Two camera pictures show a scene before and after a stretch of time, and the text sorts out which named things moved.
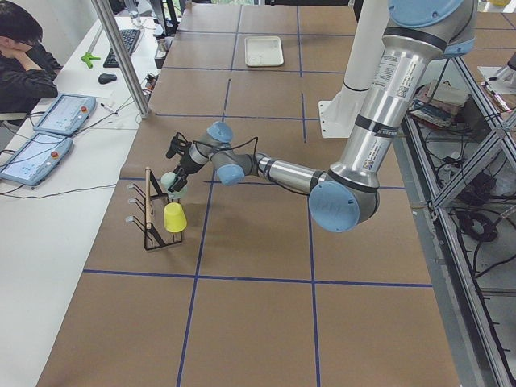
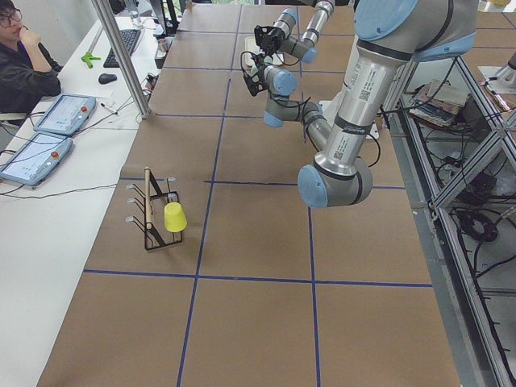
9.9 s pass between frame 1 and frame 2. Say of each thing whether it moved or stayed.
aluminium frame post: stayed
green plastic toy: stayed
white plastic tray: stayed
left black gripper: moved
